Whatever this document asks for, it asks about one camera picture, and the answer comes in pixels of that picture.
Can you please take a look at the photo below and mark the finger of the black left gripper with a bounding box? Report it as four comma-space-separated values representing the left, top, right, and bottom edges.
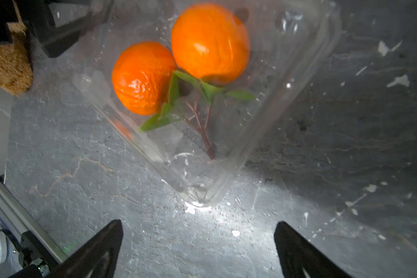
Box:
24, 1, 114, 58

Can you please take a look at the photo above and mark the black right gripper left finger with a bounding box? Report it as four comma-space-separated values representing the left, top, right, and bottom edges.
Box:
48, 220, 123, 278

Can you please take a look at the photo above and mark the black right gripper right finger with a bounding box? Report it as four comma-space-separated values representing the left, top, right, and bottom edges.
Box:
274, 221, 351, 278

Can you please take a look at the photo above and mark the brown teddy bear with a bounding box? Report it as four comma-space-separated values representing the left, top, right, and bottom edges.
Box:
0, 1, 33, 96

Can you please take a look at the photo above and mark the orange six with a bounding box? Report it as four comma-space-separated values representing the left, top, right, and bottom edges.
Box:
112, 41, 177, 116

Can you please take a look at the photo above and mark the orange five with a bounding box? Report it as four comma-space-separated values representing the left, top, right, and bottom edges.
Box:
171, 2, 250, 84

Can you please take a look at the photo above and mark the clear plastic container left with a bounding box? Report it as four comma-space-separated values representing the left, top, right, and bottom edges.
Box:
73, 1, 341, 207

